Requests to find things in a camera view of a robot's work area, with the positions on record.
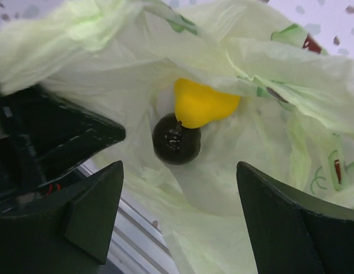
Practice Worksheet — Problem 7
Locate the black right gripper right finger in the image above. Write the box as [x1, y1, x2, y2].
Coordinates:
[236, 162, 354, 273]

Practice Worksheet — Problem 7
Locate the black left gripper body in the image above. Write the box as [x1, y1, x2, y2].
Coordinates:
[0, 84, 51, 211]

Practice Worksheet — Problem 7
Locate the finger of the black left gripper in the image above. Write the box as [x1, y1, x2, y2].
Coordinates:
[19, 88, 126, 188]

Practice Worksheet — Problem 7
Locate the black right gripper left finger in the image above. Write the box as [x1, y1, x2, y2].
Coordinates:
[0, 161, 124, 273]

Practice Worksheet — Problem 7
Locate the light green plastic bag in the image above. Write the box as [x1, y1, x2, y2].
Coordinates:
[0, 1, 354, 273]

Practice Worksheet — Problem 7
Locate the yellow pear toy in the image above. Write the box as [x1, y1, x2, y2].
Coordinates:
[174, 78, 240, 129]

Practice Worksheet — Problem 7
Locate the aluminium table rail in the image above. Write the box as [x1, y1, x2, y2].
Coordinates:
[77, 159, 180, 274]

